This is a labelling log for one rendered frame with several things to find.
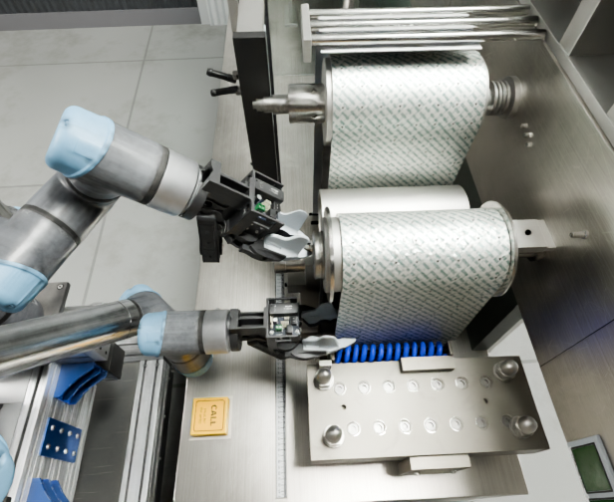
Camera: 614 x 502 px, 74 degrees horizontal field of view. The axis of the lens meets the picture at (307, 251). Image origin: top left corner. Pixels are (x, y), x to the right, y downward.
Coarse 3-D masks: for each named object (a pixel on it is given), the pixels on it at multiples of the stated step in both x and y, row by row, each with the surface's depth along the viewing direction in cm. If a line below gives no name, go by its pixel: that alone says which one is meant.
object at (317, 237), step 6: (312, 234) 64; (318, 234) 61; (312, 240) 65; (318, 240) 60; (318, 246) 59; (318, 252) 59; (324, 252) 59; (318, 258) 59; (324, 258) 59; (318, 264) 59; (324, 264) 60; (318, 270) 60; (324, 270) 60; (318, 276) 61; (324, 276) 61
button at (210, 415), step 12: (192, 408) 82; (204, 408) 82; (216, 408) 82; (228, 408) 83; (192, 420) 81; (204, 420) 81; (216, 420) 81; (192, 432) 79; (204, 432) 79; (216, 432) 79
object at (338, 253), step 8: (336, 224) 59; (336, 232) 58; (328, 240) 58; (336, 240) 58; (328, 248) 57; (336, 248) 57; (328, 256) 57; (336, 256) 57; (328, 264) 57; (336, 264) 57; (328, 272) 58; (336, 272) 58; (328, 280) 59; (336, 280) 59; (328, 288) 60; (336, 288) 60
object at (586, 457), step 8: (576, 448) 55; (584, 448) 54; (592, 448) 52; (576, 456) 56; (584, 456) 54; (592, 456) 52; (584, 464) 54; (592, 464) 52; (600, 464) 51; (584, 472) 54; (592, 472) 53; (600, 472) 51; (584, 480) 54; (592, 480) 53; (600, 480) 51; (592, 488) 53; (600, 488) 51; (608, 488) 50
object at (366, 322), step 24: (360, 312) 66; (384, 312) 67; (408, 312) 67; (432, 312) 68; (456, 312) 68; (336, 336) 75; (360, 336) 75; (384, 336) 76; (408, 336) 76; (432, 336) 77; (456, 336) 77
